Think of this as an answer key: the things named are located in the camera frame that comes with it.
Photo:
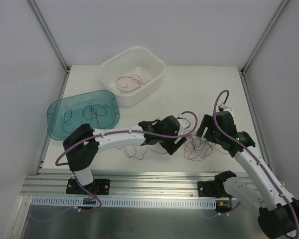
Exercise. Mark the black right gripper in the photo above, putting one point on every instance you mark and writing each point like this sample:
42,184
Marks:
207,130

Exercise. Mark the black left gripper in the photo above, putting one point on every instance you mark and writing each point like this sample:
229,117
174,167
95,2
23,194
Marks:
174,143

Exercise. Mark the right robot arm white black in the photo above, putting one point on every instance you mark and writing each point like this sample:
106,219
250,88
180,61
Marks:
276,209

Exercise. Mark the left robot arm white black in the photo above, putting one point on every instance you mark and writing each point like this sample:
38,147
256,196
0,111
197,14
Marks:
84,143

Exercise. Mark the white plastic basket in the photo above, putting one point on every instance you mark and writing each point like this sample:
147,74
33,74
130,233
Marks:
132,75

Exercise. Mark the teal translucent plastic bin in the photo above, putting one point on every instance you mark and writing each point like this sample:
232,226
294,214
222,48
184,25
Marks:
99,109

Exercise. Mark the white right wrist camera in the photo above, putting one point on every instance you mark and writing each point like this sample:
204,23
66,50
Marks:
223,107

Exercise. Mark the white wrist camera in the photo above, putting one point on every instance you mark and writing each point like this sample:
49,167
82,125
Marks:
185,124
223,107

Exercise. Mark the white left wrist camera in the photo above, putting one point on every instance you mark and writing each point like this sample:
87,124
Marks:
185,124

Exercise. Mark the aluminium mounting rail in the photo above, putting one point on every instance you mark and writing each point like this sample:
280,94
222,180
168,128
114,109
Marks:
172,185

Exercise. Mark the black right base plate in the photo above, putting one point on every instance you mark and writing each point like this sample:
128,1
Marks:
207,189

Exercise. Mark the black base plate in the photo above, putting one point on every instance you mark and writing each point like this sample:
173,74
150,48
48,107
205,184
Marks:
99,186
207,189

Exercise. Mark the white slotted cable duct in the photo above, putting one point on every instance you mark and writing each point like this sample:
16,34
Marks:
125,202

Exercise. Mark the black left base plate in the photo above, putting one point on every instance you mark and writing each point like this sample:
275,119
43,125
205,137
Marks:
99,186

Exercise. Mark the right aluminium frame post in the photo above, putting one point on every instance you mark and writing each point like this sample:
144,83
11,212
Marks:
265,34

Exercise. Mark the aluminium frame post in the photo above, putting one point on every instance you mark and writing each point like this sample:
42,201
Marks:
48,34
265,34

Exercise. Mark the left aluminium frame post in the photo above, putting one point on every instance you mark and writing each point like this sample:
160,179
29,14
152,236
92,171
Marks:
48,34

